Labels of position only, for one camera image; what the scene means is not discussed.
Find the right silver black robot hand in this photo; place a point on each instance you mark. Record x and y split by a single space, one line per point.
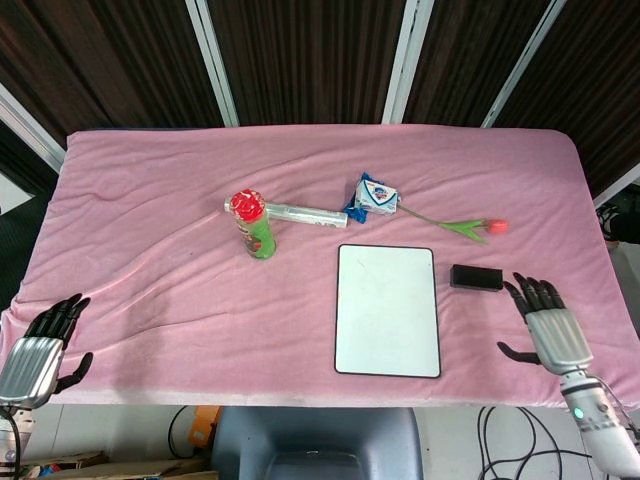
557 335

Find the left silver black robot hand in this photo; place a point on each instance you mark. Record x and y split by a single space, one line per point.
30 365

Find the small black box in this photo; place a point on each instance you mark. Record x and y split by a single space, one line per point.
476 277

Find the white tablet board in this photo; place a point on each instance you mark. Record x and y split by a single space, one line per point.
387 310

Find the black white equipment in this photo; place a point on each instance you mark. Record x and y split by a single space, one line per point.
622 222

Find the flat cardboard box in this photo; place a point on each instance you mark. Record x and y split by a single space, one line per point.
125 469

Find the artificial red tulip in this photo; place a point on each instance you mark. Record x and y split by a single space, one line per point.
465 226

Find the pink tablecloth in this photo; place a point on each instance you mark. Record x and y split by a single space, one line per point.
175 310

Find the orange box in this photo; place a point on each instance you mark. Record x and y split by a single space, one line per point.
205 425

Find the white blue soap box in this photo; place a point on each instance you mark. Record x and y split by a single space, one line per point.
377 196

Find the blue crumpled wrapper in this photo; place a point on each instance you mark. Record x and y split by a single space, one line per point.
356 212

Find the green Pringles can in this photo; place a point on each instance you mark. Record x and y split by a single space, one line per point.
257 235

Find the grey plastic chair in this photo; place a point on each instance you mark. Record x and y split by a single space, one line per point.
315 435

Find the silver plastic wrap roll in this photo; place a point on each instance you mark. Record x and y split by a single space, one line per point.
305 212

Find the white partition post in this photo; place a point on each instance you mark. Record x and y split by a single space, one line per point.
522 65
620 182
212 60
407 60
30 130

